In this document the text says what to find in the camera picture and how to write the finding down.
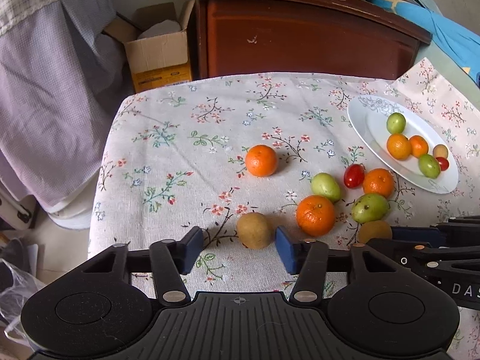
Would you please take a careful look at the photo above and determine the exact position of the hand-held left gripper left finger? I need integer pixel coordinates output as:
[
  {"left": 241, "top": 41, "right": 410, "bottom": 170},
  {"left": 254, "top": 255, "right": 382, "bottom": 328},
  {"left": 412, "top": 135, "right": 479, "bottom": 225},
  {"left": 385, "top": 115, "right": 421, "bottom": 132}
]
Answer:
[{"left": 79, "top": 227, "right": 205, "bottom": 307}]

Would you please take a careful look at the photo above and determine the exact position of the wooden headboard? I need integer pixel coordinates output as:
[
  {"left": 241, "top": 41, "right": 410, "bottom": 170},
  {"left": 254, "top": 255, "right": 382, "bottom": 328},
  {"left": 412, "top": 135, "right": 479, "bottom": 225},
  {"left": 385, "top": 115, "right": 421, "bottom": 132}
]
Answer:
[{"left": 182, "top": 0, "right": 433, "bottom": 80}]

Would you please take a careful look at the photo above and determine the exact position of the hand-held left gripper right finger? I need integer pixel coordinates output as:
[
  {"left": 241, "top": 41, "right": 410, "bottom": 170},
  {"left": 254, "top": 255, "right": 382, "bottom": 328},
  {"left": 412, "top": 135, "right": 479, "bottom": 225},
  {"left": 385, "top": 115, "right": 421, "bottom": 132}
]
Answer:
[{"left": 275, "top": 226, "right": 407, "bottom": 304}]

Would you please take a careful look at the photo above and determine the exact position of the blue printed quilt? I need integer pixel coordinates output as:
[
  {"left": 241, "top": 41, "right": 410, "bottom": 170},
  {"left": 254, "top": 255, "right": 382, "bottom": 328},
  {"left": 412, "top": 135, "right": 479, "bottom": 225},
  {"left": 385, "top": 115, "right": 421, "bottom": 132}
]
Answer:
[{"left": 369, "top": 0, "right": 480, "bottom": 79}]

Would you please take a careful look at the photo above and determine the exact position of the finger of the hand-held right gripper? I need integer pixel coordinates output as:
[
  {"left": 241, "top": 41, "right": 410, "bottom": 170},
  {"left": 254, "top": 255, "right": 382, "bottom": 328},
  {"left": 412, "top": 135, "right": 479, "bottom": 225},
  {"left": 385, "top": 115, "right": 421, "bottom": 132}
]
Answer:
[
  {"left": 390, "top": 215, "right": 480, "bottom": 244},
  {"left": 365, "top": 237, "right": 480, "bottom": 271}
]

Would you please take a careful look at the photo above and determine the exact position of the pale green bed sheet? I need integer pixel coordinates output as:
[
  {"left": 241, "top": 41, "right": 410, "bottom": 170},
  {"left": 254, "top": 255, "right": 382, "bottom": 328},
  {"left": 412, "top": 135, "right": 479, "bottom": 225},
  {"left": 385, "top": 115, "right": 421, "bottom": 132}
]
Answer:
[{"left": 412, "top": 41, "right": 480, "bottom": 83}]

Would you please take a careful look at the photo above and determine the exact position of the white plastic container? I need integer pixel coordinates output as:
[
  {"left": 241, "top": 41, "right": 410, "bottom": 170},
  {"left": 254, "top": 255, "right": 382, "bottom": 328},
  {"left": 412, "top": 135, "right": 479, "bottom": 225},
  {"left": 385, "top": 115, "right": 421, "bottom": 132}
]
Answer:
[{"left": 48, "top": 180, "right": 99, "bottom": 230}]

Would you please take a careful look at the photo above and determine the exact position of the checked lilac cloth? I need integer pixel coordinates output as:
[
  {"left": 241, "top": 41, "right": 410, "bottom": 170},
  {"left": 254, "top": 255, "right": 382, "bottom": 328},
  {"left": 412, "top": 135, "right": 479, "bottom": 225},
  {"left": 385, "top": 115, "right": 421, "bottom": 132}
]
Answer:
[{"left": 0, "top": 0, "right": 126, "bottom": 216}]

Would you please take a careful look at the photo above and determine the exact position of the white plate with line drawings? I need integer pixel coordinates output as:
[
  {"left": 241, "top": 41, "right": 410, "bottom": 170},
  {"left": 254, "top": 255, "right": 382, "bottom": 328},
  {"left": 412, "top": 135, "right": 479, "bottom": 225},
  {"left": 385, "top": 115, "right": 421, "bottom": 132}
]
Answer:
[{"left": 347, "top": 95, "right": 460, "bottom": 194}]

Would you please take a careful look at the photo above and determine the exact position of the orange mandarin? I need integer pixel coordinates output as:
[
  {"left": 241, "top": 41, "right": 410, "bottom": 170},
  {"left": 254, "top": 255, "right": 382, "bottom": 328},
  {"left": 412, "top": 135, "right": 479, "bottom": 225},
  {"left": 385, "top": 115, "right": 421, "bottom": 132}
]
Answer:
[
  {"left": 362, "top": 168, "right": 395, "bottom": 199},
  {"left": 245, "top": 144, "right": 278, "bottom": 177},
  {"left": 296, "top": 195, "right": 336, "bottom": 237},
  {"left": 386, "top": 133, "right": 412, "bottom": 160},
  {"left": 409, "top": 135, "right": 430, "bottom": 158}
]

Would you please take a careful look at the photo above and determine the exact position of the green jujube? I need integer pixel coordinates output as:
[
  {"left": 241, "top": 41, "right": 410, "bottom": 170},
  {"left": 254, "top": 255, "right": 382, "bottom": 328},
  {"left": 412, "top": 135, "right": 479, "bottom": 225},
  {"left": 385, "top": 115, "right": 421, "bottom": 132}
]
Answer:
[
  {"left": 310, "top": 172, "right": 342, "bottom": 202},
  {"left": 387, "top": 112, "right": 407, "bottom": 134},
  {"left": 351, "top": 193, "right": 391, "bottom": 224},
  {"left": 418, "top": 154, "right": 441, "bottom": 179}
]

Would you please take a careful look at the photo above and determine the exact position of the clear plastic bag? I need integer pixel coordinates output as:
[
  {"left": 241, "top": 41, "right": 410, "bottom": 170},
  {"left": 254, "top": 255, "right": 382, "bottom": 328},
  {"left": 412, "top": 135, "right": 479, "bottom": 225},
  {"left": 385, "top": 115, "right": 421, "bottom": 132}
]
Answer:
[{"left": 0, "top": 259, "right": 40, "bottom": 350}]

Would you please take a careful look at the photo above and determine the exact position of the floral tablecloth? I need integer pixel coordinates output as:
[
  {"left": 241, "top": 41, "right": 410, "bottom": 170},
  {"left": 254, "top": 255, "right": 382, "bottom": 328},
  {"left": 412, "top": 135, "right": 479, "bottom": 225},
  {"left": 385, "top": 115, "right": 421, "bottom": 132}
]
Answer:
[{"left": 88, "top": 57, "right": 480, "bottom": 360}]

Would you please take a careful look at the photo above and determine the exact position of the open cardboard box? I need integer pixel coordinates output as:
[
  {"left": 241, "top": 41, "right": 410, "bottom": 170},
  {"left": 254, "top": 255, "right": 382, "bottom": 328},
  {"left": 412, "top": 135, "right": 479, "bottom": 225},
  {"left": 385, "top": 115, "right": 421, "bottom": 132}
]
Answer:
[{"left": 103, "top": 0, "right": 196, "bottom": 94}]

